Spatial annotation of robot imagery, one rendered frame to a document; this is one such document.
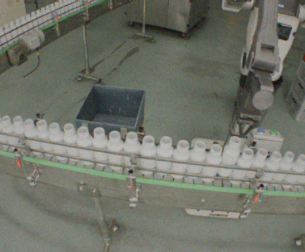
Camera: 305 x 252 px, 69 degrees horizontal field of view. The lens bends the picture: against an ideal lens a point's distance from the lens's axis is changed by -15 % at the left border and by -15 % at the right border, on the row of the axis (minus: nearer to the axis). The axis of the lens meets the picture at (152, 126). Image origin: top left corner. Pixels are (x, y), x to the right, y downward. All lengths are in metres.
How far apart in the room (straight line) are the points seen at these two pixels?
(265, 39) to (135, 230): 1.61
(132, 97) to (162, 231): 1.02
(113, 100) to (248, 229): 1.42
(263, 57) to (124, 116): 1.09
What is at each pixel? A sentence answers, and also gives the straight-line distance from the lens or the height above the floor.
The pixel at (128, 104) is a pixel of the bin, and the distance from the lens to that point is 1.52.
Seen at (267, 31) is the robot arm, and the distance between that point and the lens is 0.70.
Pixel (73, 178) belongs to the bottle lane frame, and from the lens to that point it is 1.08.
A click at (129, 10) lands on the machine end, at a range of 4.86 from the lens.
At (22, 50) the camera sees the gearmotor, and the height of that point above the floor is 0.96.
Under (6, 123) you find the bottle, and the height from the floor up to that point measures 1.15.
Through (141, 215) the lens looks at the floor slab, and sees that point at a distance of 2.00.
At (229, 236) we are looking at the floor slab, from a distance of 2.03.
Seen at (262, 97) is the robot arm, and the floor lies 1.45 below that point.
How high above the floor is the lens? 1.79
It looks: 43 degrees down
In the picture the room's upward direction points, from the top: 4 degrees clockwise
